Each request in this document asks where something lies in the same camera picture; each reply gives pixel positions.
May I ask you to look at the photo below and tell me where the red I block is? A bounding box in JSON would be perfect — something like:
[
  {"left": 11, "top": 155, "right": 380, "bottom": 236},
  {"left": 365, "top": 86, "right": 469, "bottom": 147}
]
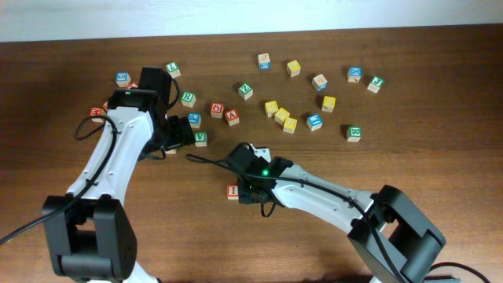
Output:
[{"left": 226, "top": 184, "right": 239, "bottom": 200}]

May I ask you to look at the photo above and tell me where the red a block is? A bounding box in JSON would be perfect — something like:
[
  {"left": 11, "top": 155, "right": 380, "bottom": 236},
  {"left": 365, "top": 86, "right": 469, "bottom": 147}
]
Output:
[
  {"left": 127, "top": 82, "right": 138, "bottom": 90},
  {"left": 225, "top": 108, "right": 240, "bottom": 126}
]

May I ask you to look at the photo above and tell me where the green r block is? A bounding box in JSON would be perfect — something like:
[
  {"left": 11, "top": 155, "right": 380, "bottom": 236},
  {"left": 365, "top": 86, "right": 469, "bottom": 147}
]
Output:
[
  {"left": 347, "top": 126, "right": 362, "bottom": 142},
  {"left": 180, "top": 91, "right": 196, "bottom": 108}
]

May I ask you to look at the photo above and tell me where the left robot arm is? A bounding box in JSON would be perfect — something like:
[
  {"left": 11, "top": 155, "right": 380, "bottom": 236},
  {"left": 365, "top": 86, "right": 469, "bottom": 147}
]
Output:
[{"left": 42, "top": 68, "right": 194, "bottom": 282}]

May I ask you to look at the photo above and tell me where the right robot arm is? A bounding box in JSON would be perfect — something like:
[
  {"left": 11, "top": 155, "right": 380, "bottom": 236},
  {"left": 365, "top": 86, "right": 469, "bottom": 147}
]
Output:
[{"left": 225, "top": 144, "right": 446, "bottom": 282}]

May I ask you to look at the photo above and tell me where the green L block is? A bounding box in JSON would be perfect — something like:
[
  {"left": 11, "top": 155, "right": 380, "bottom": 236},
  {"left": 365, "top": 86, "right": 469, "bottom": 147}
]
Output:
[{"left": 166, "top": 61, "right": 182, "bottom": 79}]

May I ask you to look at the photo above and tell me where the blue S block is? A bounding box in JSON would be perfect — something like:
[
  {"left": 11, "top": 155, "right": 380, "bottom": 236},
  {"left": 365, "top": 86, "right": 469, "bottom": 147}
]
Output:
[{"left": 116, "top": 72, "right": 131, "bottom": 88}]

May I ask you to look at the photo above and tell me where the green V block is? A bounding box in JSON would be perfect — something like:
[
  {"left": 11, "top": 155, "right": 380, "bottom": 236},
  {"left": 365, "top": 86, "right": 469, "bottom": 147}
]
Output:
[{"left": 194, "top": 131, "right": 207, "bottom": 147}]

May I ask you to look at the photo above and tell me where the blue P block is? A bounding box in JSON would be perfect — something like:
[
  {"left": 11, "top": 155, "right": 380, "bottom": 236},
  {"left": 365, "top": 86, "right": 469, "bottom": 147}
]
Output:
[{"left": 188, "top": 113, "right": 202, "bottom": 129}]

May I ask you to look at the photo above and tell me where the red Q block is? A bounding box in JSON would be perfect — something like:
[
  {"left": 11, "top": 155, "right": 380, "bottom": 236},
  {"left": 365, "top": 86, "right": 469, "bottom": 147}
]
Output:
[{"left": 210, "top": 102, "right": 224, "bottom": 119}]

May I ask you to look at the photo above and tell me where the yellow cluster block lower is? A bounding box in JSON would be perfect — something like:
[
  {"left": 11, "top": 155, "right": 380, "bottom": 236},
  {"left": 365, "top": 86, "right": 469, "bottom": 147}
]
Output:
[{"left": 283, "top": 117, "right": 298, "bottom": 134}]

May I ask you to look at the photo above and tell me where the yellow cluster block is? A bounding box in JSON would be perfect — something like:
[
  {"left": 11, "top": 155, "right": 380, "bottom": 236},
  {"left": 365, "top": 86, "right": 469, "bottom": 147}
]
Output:
[
  {"left": 265, "top": 101, "right": 279, "bottom": 118},
  {"left": 274, "top": 108, "right": 290, "bottom": 126},
  {"left": 283, "top": 117, "right": 298, "bottom": 134}
]

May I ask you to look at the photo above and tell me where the yellow cluster block left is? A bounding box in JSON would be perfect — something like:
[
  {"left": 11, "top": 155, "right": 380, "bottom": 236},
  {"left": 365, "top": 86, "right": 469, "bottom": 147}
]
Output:
[{"left": 265, "top": 101, "right": 279, "bottom": 118}]

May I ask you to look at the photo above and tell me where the yellow cluster block middle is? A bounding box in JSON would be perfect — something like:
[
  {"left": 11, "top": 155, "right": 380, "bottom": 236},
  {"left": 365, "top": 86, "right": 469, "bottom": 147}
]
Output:
[{"left": 274, "top": 108, "right": 290, "bottom": 126}]

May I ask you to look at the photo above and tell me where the red M block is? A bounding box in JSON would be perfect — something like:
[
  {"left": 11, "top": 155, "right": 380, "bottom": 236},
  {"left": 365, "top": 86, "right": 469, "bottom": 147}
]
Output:
[{"left": 89, "top": 107, "right": 106, "bottom": 123}]

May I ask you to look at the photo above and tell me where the green Z block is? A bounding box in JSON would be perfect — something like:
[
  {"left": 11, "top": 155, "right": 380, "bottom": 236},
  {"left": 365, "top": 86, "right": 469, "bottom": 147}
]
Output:
[{"left": 238, "top": 83, "right": 253, "bottom": 100}]

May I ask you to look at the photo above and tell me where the blue E block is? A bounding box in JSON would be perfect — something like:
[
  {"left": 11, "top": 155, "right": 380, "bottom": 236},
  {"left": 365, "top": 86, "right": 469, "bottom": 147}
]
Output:
[{"left": 307, "top": 114, "right": 323, "bottom": 131}]

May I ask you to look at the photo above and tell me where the wooden block blue side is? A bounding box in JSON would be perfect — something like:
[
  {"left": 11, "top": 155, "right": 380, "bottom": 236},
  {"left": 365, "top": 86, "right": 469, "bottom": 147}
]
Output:
[{"left": 258, "top": 53, "right": 271, "bottom": 70}]

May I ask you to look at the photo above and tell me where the yellow block right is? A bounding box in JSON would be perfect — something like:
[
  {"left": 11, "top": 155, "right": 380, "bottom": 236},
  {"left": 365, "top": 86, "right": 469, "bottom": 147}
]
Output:
[{"left": 321, "top": 96, "right": 336, "bottom": 112}]

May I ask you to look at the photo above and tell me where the yellow block top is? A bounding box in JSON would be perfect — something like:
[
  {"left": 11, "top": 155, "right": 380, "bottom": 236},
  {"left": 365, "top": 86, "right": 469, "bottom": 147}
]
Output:
[{"left": 286, "top": 60, "right": 301, "bottom": 77}]

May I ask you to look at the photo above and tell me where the blue X block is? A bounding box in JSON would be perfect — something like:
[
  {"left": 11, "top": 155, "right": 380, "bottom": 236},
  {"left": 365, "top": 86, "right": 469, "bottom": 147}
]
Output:
[{"left": 347, "top": 66, "right": 362, "bottom": 83}]

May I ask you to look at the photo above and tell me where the green J block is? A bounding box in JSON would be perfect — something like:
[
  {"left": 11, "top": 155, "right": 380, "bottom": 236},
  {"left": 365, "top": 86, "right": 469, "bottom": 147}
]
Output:
[{"left": 367, "top": 75, "right": 385, "bottom": 94}]

